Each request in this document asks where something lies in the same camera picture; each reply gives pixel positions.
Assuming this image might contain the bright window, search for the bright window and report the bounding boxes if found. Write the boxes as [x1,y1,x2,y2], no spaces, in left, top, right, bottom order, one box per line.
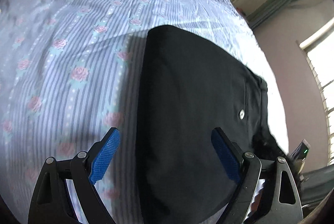
[300,28,334,164]

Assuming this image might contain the black pants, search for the black pants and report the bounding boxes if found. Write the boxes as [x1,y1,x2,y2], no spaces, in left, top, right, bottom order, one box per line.
[136,25,298,224]

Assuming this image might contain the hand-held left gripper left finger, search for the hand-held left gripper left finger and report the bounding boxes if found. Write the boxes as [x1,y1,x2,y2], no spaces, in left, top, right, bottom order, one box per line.
[27,127,120,224]

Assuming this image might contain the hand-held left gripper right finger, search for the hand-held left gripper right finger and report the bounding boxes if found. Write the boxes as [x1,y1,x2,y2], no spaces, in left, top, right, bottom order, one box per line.
[211,127,303,224]

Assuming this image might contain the blue striped floral bed sheet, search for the blue striped floral bed sheet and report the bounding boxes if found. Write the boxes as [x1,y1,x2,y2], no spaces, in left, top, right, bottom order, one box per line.
[0,0,289,224]

